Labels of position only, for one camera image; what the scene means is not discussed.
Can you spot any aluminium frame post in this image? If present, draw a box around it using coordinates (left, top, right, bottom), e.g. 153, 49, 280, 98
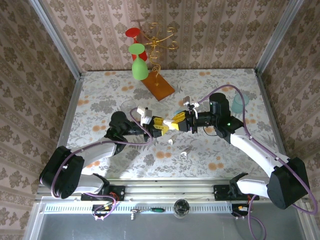
256, 0, 305, 76
28, 0, 83, 80

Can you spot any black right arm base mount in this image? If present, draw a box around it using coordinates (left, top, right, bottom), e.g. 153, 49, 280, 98
213, 184, 260, 202

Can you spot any aluminium side rail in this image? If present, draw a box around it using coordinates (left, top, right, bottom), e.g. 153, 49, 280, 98
253, 68, 310, 201
46, 72, 86, 185

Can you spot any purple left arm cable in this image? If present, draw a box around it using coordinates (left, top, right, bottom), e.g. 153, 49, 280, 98
51, 107, 153, 221

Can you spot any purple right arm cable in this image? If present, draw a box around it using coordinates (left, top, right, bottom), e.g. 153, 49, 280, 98
197, 84, 319, 240

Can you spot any green handled ratchet screwdriver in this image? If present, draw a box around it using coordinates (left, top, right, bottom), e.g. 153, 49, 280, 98
130, 207, 166, 221

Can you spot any gold wire rack wooden base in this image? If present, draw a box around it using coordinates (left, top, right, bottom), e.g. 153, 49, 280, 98
139, 21, 180, 102

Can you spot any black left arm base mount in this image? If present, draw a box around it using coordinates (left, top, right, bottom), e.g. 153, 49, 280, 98
81, 184, 126, 202

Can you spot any clear plastic cup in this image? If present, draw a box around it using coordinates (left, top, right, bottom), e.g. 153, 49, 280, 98
119, 99, 138, 115

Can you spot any aluminium cross rail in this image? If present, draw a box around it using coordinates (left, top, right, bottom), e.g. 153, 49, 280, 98
34, 177, 310, 202

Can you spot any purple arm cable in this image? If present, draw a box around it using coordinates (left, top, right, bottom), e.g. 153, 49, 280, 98
51, 107, 153, 221
197, 84, 319, 240

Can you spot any green wine glass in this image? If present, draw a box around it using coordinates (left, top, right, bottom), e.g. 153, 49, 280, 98
128, 43, 150, 81

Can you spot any floral tablecloth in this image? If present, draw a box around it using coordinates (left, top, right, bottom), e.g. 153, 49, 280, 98
58, 68, 285, 181

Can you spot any teal translucent cup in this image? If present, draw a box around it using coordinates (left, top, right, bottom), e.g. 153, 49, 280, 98
231, 93, 250, 115

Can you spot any red wine glass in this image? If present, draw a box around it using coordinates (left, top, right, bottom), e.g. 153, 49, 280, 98
124, 27, 148, 62

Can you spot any white slotted cable duct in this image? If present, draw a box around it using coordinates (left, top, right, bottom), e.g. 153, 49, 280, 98
42, 201, 236, 214

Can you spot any grey metal shelf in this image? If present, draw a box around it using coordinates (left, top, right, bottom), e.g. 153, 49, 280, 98
24, 199, 320, 240

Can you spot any black connector block with wires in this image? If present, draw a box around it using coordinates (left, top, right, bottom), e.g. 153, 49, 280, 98
231, 203, 251, 218
91, 204, 113, 218

